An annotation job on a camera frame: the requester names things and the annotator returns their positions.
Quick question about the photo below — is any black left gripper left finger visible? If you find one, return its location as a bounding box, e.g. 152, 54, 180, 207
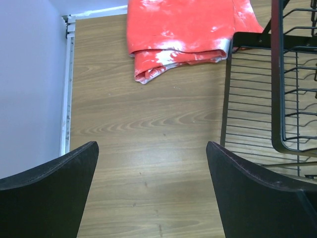
0, 141, 99, 238

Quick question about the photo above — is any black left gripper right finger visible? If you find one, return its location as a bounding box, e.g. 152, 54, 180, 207
206, 141, 317, 238

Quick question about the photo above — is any black wire dish rack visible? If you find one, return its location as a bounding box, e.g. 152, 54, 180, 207
220, 0, 317, 181

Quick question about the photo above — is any red white folded cloth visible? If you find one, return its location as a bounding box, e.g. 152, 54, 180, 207
126, 0, 263, 84

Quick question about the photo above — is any aluminium table edge rail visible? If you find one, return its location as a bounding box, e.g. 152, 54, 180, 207
59, 5, 127, 156

